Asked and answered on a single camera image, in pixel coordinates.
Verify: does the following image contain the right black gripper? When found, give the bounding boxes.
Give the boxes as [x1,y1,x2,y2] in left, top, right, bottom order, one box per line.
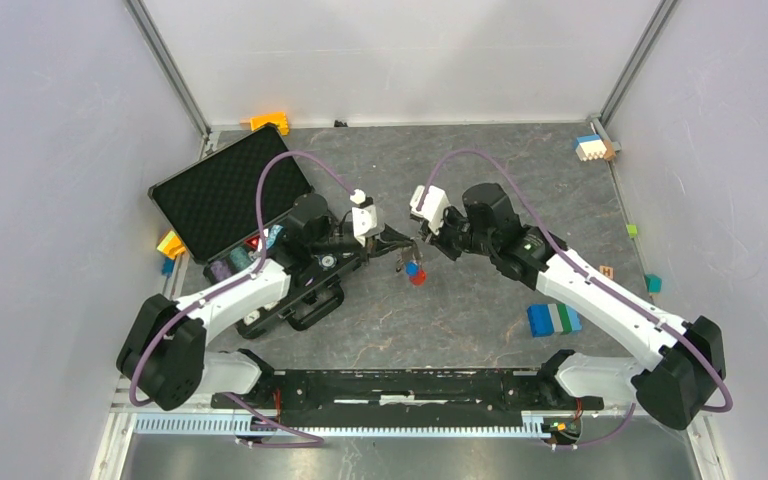
[421,204,497,261]

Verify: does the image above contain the keyring with blue red tags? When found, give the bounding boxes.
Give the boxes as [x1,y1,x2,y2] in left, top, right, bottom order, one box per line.
[396,241,427,286]

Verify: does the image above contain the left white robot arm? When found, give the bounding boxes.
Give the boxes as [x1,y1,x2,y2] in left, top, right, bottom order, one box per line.
[116,193,417,411]

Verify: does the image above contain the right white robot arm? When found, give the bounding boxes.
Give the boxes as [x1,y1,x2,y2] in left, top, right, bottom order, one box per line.
[410,183,726,430]

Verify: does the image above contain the blue green white brick stack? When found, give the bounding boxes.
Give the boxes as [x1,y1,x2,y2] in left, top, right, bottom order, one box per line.
[526,303,582,338]

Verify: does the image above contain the orange toy brick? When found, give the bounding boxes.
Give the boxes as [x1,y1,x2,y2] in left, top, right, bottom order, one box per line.
[248,112,290,136]

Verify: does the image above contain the black poker chip case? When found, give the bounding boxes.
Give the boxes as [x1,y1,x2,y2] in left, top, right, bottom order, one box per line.
[148,125,360,339]

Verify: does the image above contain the blue white brown brick stack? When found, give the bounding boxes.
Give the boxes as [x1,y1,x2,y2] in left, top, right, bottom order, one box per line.
[575,134,616,162]

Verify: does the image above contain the wooden letter H cube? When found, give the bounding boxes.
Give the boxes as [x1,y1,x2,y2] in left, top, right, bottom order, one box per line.
[599,265,614,280]

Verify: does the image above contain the yellow orange brick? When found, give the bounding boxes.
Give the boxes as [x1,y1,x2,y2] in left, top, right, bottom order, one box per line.
[156,230,187,260]

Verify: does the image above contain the small blue block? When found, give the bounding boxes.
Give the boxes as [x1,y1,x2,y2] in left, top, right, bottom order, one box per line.
[161,258,176,277]

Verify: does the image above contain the teal cube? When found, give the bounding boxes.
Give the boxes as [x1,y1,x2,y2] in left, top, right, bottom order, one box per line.
[644,273,663,294]

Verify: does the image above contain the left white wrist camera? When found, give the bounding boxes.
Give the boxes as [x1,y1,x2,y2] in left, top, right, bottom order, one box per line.
[349,189,384,247]

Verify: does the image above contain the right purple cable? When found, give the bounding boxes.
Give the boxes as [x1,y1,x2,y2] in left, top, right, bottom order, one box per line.
[417,148,734,415]

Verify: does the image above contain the purple cable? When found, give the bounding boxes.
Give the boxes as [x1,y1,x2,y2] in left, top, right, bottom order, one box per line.
[417,148,734,415]
[128,150,362,407]

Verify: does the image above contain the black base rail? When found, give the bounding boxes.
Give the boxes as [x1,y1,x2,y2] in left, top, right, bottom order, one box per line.
[241,357,605,428]

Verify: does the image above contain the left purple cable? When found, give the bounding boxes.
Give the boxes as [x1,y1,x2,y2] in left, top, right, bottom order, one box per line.
[128,150,362,407]

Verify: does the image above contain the white slotted cable duct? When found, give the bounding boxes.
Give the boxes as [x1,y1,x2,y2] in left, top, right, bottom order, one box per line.
[133,411,550,440]

